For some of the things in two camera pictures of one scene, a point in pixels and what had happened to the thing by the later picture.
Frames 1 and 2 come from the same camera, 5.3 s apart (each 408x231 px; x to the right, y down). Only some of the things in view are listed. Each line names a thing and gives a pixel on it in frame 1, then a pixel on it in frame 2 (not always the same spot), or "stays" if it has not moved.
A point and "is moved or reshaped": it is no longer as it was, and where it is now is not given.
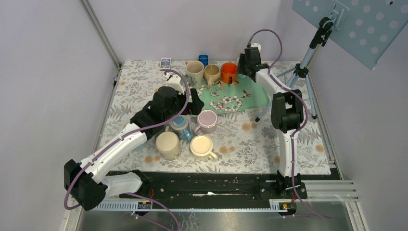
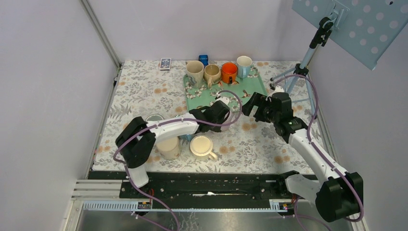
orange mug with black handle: x=229 y=72 stays
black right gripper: x=241 y=61 to x=257 y=99
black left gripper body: x=180 y=105 to x=215 y=128
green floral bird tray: x=245 y=94 stays
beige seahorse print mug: x=195 y=73 stays
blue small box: x=204 y=59 stays
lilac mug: x=207 y=121 is moved or reshaped
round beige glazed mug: x=212 y=74 stays
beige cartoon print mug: x=167 y=145 stays
